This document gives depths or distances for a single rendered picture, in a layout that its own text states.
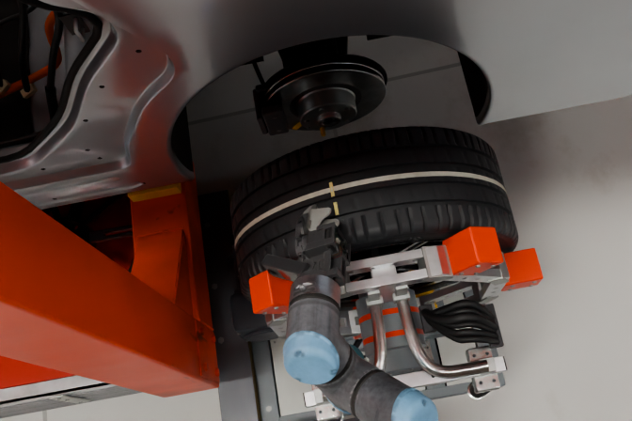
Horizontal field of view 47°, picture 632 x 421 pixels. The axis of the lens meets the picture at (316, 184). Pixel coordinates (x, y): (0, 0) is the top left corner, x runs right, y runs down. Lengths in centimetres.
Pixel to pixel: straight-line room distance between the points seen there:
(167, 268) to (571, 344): 140
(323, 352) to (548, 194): 170
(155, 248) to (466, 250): 88
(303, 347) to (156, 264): 82
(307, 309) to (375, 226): 28
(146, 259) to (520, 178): 143
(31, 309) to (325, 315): 47
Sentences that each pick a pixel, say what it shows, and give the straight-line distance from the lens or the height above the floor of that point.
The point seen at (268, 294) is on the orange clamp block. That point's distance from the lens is 147.
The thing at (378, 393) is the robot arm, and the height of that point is 132.
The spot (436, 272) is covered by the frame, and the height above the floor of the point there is 112.
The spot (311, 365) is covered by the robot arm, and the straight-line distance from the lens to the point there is 121.
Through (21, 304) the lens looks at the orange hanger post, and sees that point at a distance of 100.
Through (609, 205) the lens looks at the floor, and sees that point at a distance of 279.
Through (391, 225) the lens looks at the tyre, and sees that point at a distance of 143.
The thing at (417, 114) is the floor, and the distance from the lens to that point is 283.
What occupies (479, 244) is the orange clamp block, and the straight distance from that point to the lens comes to 145.
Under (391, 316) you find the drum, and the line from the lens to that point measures 165.
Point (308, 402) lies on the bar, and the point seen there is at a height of 98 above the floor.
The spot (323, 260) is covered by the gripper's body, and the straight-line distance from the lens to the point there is 133.
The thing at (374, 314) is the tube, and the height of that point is 101.
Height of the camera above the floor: 254
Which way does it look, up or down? 69 degrees down
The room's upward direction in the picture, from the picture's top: 15 degrees counter-clockwise
